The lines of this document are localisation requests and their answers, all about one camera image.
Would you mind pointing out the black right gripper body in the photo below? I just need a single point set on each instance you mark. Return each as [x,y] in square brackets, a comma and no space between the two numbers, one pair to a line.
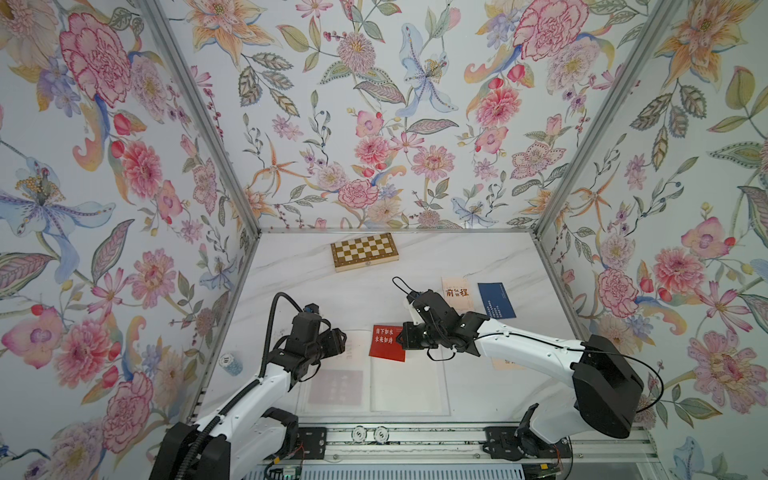
[441,337]

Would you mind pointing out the dark blue card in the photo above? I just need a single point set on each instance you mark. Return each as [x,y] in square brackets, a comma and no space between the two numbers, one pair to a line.
[496,301]

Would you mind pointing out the aluminium corner post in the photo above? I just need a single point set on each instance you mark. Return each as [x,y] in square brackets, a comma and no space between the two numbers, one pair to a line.
[639,55]
[159,25]

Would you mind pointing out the aluminium corner post right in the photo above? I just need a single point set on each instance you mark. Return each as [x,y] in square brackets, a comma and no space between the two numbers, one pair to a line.
[639,55]

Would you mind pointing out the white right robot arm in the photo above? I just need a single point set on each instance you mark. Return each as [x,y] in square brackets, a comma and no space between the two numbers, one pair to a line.
[602,390]

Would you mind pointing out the aluminium corner post left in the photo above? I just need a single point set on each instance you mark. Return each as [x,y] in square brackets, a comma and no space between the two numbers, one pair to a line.
[159,25]

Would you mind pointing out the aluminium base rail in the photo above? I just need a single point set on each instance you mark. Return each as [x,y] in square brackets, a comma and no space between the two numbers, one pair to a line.
[402,443]

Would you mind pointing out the pale beige card lower right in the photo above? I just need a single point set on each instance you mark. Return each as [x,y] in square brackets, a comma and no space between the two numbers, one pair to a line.
[503,365]

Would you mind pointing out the small blue white object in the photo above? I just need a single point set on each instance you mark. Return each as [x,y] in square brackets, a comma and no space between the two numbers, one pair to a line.
[231,364]

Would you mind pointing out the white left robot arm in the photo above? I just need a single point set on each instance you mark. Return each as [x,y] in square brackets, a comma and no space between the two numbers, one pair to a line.
[248,429]

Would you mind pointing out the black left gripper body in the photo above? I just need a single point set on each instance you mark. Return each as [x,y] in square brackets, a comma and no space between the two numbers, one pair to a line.
[312,352]

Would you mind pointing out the beige card red characters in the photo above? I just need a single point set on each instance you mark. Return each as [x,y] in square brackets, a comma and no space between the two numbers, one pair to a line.
[457,293]

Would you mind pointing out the white photo album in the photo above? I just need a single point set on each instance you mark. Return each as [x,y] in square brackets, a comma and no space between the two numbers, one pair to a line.
[356,384]

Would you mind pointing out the wooden folding chess board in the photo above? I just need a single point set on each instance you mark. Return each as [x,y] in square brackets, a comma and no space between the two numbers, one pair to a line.
[363,252]

